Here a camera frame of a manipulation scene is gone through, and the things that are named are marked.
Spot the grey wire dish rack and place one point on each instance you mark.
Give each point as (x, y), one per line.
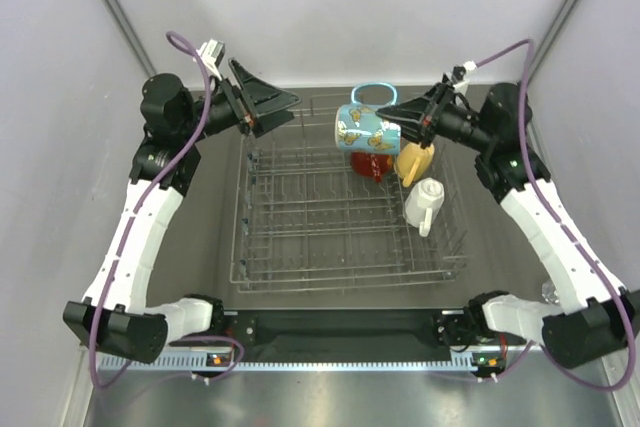
(306, 222)

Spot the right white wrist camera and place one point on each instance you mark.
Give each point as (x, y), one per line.
(459, 76)

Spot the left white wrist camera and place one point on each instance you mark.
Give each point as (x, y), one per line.
(211, 53)

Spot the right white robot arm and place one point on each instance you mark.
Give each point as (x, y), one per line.
(596, 314)

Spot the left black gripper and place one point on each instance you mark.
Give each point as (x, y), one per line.
(263, 106)

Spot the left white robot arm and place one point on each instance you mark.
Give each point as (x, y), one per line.
(113, 316)

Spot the clear glass cup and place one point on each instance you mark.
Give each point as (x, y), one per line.
(549, 293)

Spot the blue patterned mug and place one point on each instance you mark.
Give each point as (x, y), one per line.
(358, 128)

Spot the yellow mug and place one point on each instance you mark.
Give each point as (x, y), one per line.
(412, 162)

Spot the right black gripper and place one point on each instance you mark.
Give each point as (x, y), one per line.
(419, 118)

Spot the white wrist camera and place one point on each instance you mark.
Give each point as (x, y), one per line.
(211, 53)
(459, 76)

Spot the grey slotted cable duct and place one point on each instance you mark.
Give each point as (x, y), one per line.
(220, 359)

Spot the red mug white inside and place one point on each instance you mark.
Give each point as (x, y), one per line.
(372, 166)

